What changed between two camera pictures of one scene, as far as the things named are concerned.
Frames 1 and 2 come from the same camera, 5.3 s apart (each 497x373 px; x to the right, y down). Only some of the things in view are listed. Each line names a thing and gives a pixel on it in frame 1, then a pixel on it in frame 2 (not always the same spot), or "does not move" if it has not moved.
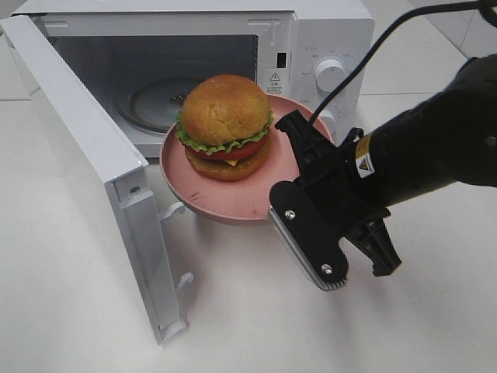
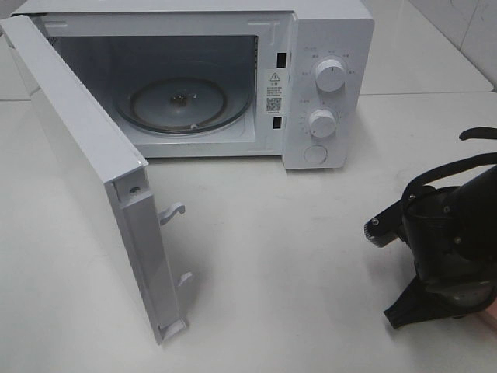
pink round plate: (234, 200) to (489, 315)
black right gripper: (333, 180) to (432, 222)
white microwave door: (99, 152) does not move
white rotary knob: (329, 74) does not move
